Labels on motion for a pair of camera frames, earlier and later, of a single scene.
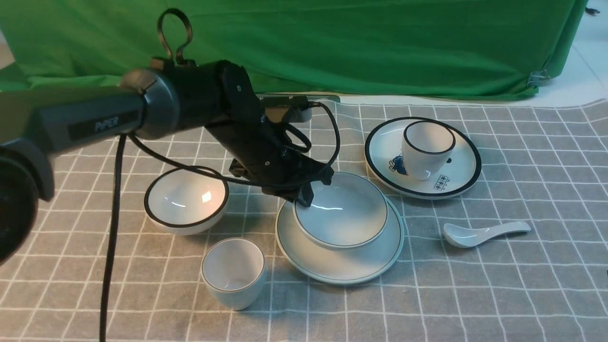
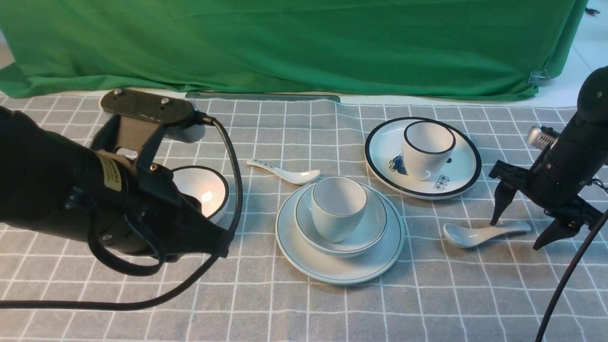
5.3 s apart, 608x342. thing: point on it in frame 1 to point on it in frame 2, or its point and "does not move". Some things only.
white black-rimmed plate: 383,155 does not move
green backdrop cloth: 488,48 does not move
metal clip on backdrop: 537,78 does not move
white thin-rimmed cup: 233,270 to 338,204
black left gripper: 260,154 to 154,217
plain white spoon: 462,236 does not move
